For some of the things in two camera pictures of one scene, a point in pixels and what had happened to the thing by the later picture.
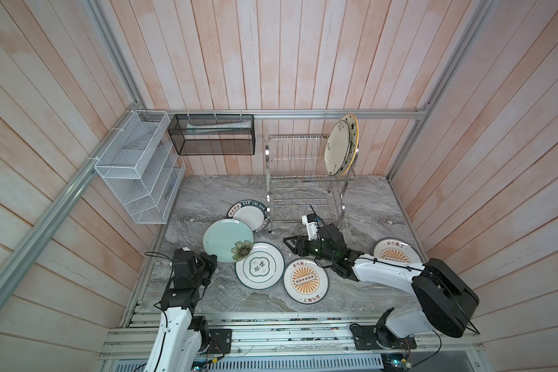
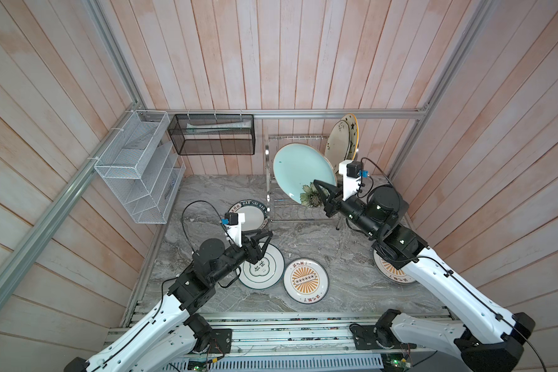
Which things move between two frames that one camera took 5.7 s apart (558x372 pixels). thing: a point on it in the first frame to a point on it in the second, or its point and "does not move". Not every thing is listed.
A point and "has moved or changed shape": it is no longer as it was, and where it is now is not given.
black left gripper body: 205,267 to 246,253
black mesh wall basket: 213,134 does not move
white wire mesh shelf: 143,167 does not move
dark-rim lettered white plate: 250,211 does not move
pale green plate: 231,239 has moved or changed shape
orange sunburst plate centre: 306,280 does not move
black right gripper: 302,239 to 336,205
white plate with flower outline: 263,269 does not move
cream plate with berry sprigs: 337,148 does not move
